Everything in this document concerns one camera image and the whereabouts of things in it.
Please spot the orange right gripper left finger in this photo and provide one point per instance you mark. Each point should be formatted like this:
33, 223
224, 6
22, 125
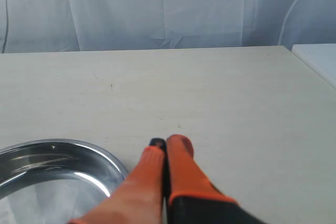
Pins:
139, 199

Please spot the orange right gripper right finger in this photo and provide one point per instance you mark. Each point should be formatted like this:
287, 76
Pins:
193, 198

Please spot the round steel tray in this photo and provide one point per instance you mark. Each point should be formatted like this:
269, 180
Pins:
55, 180

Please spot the white side table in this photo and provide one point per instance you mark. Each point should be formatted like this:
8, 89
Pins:
321, 58

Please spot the white backdrop curtain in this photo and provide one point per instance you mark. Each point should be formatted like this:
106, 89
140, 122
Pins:
83, 25

